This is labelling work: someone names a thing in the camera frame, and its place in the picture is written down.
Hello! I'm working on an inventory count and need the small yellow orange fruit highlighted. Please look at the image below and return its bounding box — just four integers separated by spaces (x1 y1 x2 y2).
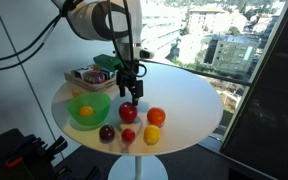
78 105 96 117

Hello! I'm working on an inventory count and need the yellow banana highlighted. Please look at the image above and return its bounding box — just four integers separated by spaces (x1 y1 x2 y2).
71 89 84 98

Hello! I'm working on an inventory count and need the green plastic bowl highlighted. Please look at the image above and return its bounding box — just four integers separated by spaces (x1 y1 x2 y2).
67 92 112 127

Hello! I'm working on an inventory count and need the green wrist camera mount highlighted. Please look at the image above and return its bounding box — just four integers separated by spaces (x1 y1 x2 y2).
93 53 124 72

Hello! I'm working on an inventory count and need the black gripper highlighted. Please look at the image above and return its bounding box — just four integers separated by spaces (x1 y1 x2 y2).
115 59 146 107

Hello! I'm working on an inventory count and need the purple red soft cube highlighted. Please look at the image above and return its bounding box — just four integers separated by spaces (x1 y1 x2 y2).
84 70 107 85

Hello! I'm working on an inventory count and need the yellow lemon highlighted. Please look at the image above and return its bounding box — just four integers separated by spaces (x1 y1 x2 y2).
143 124 161 146

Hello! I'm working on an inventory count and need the black looped gripper cable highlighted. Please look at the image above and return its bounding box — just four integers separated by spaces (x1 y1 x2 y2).
106 0 148 78

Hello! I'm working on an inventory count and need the black window railing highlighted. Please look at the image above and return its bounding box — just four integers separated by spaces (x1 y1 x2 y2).
140 58 252 87

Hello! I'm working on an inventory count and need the white table pedestal base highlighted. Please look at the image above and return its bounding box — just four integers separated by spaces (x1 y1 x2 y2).
107 154 169 180

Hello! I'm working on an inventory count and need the white black soft cube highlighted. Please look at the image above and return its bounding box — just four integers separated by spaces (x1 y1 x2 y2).
74 66 93 80

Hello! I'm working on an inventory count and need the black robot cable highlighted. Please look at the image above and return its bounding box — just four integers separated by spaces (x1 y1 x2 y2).
0 19 58 72
0 13 65 64

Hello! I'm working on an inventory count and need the small red fruit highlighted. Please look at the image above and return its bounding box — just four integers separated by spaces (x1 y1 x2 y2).
121 128 137 144

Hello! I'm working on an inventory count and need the red apple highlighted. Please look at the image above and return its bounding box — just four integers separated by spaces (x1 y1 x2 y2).
118 101 139 125

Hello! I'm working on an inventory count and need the wooden tray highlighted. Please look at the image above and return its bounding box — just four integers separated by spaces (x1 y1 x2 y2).
63 63 118 93

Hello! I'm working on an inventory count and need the black tool rack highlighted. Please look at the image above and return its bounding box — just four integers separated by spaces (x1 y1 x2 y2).
0 128 102 180

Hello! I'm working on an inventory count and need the dark purple plum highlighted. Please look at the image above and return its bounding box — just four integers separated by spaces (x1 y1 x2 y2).
98 124 116 143

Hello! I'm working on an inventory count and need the blue soft cube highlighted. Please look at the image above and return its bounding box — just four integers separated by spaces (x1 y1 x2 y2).
100 67 117 80

